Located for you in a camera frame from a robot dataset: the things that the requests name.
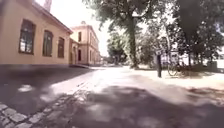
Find distant trees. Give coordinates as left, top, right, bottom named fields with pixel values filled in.
left=106, top=31, right=129, bottom=66

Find pole with sign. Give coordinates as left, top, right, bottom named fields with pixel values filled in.
left=155, top=49, right=164, bottom=79

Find dark asphalt road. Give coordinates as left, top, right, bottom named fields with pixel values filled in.
left=0, top=64, right=96, bottom=116

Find grey asphalt path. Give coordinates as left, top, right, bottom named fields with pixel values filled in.
left=31, top=65, right=224, bottom=128

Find bicycle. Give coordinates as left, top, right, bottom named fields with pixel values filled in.
left=166, top=54, right=188, bottom=78

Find group of trees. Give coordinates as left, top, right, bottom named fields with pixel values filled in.
left=166, top=0, right=224, bottom=71

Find cobblestone strip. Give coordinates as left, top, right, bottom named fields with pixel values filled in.
left=0, top=71, right=98, bottom=128

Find yellow single-storey building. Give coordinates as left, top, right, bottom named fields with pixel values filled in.
left=0, top=0, right=74, bottom=67

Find large tree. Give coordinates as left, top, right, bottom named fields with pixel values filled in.
left=83, top=0, right=174, bottom=70

